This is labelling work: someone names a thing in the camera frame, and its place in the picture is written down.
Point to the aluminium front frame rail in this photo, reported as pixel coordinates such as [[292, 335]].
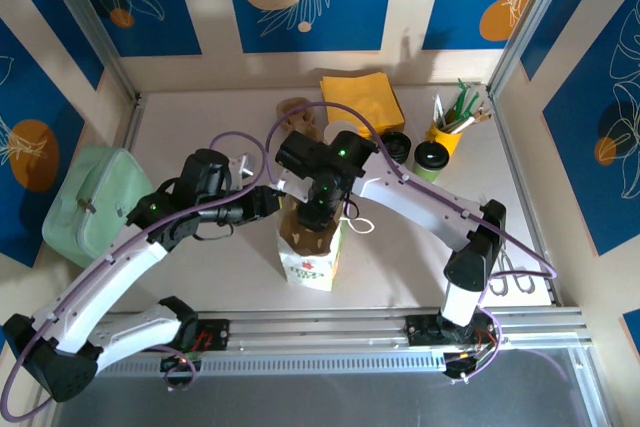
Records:
[[320, 329]]

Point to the stack of black lids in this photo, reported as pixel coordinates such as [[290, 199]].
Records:
[[396, 144]]

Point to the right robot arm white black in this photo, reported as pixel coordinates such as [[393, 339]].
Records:
[[415, 202]]

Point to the green paper coffee cup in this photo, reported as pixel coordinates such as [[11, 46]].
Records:
[[427, 177]]

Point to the metal scissors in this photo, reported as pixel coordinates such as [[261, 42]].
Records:
[[507, 267]]

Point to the stack of yellow napkins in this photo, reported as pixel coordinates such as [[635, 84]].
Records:
[[360, 97]]

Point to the controller board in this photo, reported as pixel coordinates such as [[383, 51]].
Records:
[[181, 361], [467, 364]]

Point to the wooden stirrer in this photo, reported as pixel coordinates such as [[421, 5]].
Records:
[[481, 119], [481, 109]]

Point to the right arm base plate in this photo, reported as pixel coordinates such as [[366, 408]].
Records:
[[422, 332]]

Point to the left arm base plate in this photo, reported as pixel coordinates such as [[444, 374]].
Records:
[[215, 334]]

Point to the white paper gift bag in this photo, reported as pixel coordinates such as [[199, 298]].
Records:
[[307, 269]]

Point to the yellow utensil holder cup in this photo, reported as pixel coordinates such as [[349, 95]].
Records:
[[450, 139]]

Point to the white wrapped straw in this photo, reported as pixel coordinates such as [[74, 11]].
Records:
[[439, 109]]

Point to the aluminium frame post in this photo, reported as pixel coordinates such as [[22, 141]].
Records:
[[90, 22], [530, 17]]

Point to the stack of paper cups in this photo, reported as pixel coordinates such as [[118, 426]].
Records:
[[336, 128]]

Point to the right controller board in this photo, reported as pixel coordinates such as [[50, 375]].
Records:
[[467, 364]]

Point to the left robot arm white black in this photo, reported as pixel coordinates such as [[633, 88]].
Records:
[[110, 287]]

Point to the mint green lunch bag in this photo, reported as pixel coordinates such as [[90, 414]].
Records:
[[100, 197]]

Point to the grey metal panel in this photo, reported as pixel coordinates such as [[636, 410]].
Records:
[[320, 402]]

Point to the left controller board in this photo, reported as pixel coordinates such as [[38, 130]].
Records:
[[181, 361]]

